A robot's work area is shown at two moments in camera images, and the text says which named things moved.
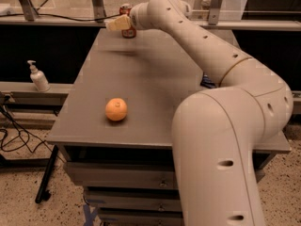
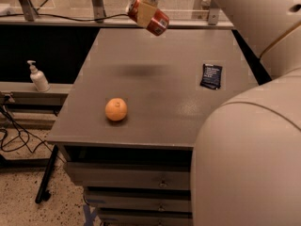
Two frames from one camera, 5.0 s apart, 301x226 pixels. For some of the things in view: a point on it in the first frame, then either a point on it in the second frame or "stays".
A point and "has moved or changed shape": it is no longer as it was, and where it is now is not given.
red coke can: [131, 32] has moved or changed shape
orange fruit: [116, 109] stays
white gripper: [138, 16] → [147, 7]
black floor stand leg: [42, 192] stays
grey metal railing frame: [214, 20] stays
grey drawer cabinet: [112, 116] stays
